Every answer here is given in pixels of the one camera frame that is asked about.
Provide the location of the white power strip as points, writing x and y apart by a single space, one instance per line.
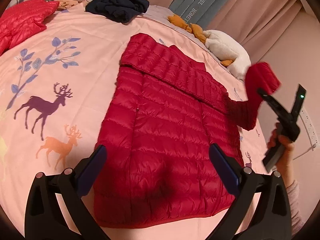
311 132

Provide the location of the white goose plush toy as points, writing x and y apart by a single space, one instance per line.
230 53

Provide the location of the right forearm grey sleeve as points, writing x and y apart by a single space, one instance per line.
296 219

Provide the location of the grey-blue lettered headboard cushion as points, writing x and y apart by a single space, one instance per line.
200 2

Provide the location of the pink curtain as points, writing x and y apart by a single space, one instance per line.
255 24

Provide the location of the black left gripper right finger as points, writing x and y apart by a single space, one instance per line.
272 216

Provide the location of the right hand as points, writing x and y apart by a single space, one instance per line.
280 153

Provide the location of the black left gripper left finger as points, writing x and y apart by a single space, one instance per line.
43 216

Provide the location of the small orange garment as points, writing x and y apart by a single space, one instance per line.
66 4

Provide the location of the pink deer print duvet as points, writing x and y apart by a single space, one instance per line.
57 85

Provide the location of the dark red puffer jacket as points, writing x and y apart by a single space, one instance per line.
165 113

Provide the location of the bright red puffer jacket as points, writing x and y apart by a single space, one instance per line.
24 20

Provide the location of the navy blue garment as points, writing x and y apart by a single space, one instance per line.
120 11

